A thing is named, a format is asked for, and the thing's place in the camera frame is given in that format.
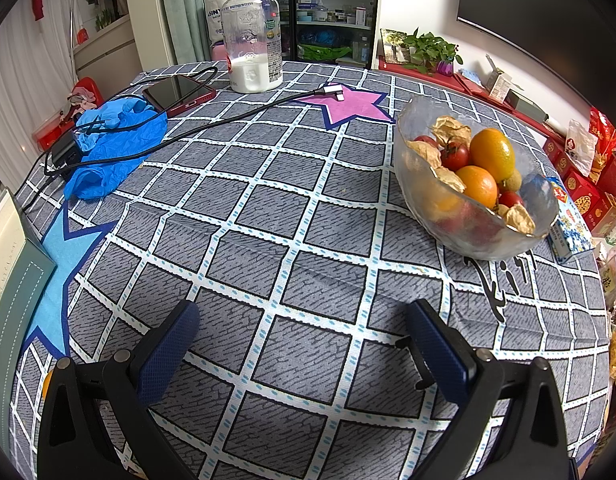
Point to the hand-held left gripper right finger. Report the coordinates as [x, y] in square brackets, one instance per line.
[440, 355]

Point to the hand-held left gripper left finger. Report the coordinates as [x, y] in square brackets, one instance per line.
[168, 355]

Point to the clear glass fruit bowl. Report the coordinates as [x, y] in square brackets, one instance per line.
[468, 237]

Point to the small orange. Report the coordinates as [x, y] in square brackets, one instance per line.
[476, 186]
[445, 205]

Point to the dried physalis husk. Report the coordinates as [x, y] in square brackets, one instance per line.
[518, 219]
[450, 130]
[425, 152]
[450, 180]

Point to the pale green book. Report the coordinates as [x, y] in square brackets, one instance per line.
[13, 285]

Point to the cherry tomato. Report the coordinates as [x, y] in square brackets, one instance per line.
[425, 140]
[510, 199]
[455, 155]

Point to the grey checked star tablecloth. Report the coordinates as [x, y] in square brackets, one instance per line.
[298, 240]

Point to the blue white patterned carton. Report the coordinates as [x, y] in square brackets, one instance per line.
[570, 230]

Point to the small tan round fruit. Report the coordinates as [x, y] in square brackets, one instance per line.
[513, 180]

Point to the large orange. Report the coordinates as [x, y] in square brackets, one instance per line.
[493, 155]

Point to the pile of red gift boxes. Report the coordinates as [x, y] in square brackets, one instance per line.
[583, 195]

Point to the black power adapter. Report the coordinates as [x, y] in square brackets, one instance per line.
[63, 152]

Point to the white plastic snack bag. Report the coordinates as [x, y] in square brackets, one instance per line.
[580, 145]

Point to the red smartphone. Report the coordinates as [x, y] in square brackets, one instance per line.
[178, 92]

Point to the grey flat box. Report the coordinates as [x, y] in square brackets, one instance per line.
[525, 102]

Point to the red low shelf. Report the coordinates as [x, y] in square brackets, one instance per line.
[438, 80]

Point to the red snack bag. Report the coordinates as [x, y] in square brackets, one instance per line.
[603, 130]

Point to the red chair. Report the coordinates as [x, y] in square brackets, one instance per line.
[83, 89]

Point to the open cardboard box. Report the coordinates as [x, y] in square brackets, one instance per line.
[498, 80]

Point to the pink plastic item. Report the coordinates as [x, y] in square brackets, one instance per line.
[218, 52]

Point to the green potted plant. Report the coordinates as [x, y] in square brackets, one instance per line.
[428, 45]

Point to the clear plastic milk bottle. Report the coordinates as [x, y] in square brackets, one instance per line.
[253, 35]

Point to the white paper towel pack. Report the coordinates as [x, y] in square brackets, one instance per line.
[215, 15]

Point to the pale green curtain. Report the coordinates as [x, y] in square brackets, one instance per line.
[185, 10]

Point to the glass door cabinet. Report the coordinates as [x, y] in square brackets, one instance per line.
[328, 10]

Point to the photo frame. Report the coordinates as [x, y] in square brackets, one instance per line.
[393, 45]

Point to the black wall television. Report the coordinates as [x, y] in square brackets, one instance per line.
[538, 0]

